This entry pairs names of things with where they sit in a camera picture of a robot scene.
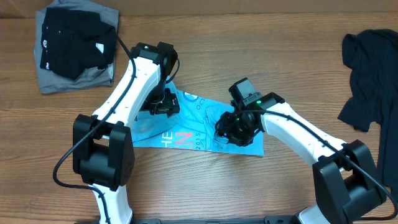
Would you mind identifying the crumpled black shirt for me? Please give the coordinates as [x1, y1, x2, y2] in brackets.
[338, 29, 397, 197]

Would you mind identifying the folded black garment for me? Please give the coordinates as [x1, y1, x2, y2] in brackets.
[40, 7, 116, 80]

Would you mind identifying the folded grey garment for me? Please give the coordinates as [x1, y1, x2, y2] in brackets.
[34, 0, 119, 94]

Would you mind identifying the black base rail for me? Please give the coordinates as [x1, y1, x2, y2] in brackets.
[74, 215, 299, 224]

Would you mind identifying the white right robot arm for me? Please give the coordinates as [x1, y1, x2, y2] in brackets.
[215, 78, 387, 223]

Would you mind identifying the light blue printed t-shirt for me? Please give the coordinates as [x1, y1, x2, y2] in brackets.
[131, 82, 264, 156]

